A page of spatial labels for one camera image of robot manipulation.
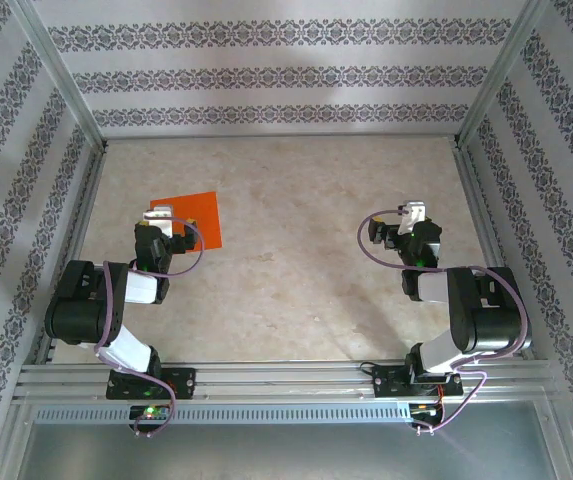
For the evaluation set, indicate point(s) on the long aluminium mounting rail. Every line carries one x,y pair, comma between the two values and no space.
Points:
286,380

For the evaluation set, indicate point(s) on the thin aluminium table-edge rail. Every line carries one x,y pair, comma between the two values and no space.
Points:
281,137

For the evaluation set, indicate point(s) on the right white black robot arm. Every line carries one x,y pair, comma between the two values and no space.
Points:
491,320

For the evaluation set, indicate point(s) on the orange paper sheet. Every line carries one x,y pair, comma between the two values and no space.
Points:
206,215

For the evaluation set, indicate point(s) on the controller board with green light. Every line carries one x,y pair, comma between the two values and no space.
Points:
148,412

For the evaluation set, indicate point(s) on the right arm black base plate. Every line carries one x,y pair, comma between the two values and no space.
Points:
388,382

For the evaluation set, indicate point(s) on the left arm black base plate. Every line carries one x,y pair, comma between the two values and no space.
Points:
186,385

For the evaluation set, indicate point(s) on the grey metal sheet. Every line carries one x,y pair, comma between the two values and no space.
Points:
286,455

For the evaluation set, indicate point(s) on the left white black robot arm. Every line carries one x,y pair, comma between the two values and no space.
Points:
81,310

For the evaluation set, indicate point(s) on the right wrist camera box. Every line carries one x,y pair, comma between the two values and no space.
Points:
414,207

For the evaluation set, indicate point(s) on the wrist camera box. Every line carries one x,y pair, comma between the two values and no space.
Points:
414,207
158,212

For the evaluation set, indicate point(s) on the aluminium frame post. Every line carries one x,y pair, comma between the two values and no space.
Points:
62,75
502,75

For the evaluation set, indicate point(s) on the aluminium side rail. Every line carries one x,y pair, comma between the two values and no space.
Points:
477,200
82,220

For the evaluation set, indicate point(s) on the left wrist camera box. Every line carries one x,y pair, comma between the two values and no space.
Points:
158,212

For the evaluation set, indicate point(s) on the aluminium frame bar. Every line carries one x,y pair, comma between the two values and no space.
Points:
559,440
10,440

